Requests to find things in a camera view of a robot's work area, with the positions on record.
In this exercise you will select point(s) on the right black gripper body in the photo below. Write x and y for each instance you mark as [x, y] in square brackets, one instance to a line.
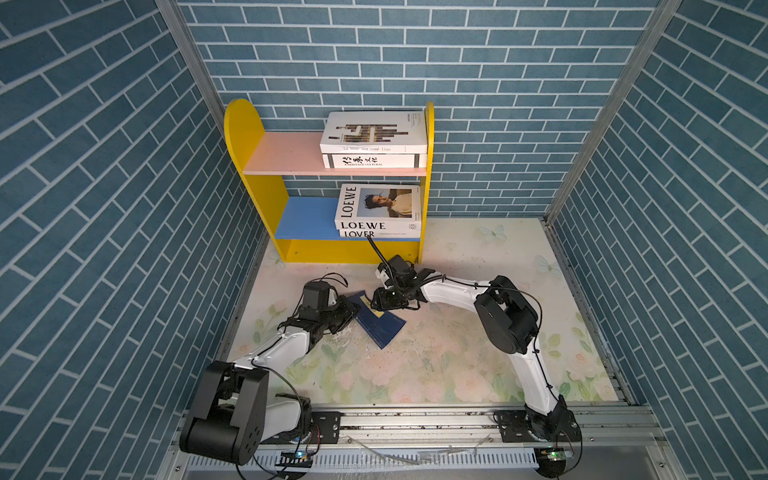
[391, 298]

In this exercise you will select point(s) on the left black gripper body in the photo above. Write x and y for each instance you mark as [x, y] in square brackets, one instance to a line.
[336, 318]

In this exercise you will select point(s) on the navy blue book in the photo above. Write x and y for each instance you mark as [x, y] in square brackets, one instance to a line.
[381, 327]

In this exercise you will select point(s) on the white LOVER book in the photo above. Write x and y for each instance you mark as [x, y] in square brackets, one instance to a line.
[377, 234]

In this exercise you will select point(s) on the white LOEWE book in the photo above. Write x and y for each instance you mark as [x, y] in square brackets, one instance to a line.
[379, 208]

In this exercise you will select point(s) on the Heritage Cultural book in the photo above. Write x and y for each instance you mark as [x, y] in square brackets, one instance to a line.
[374, 161]

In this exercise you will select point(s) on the white brown-pattern book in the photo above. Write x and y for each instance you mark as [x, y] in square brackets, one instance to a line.
[385, 132]

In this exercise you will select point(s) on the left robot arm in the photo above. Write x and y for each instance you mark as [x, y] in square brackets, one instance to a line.
[239, 404]

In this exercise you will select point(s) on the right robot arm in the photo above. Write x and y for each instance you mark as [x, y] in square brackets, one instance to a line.
[511, 319]

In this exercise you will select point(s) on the yellow pink blue bookshelf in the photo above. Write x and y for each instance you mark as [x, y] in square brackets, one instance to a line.
[302, 228]

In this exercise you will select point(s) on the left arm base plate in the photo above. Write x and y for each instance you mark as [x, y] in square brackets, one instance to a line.
[324, 425]

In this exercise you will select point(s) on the aluminium front rail frame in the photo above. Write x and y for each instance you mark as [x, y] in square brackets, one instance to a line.
[619, 441]

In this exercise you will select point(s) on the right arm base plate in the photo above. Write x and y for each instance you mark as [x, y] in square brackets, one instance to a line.
[522, 426]

